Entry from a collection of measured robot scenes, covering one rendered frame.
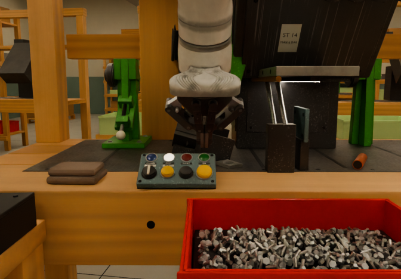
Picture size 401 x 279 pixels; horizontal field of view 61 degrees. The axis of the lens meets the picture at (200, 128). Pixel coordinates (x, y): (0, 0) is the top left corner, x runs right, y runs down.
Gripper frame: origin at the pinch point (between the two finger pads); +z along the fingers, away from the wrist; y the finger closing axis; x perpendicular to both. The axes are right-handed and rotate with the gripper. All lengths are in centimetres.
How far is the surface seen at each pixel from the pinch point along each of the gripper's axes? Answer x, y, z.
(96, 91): -885, 358, 651
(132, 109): -40, 22, 27
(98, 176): -1.8, 21.2, 12.8
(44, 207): 5.4, 29.9, 13.4
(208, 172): 0.7, -0.8, 8.7
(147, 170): 0.2, 10.7, 8.6
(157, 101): -54, 16, 35
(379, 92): -550, -378, 401
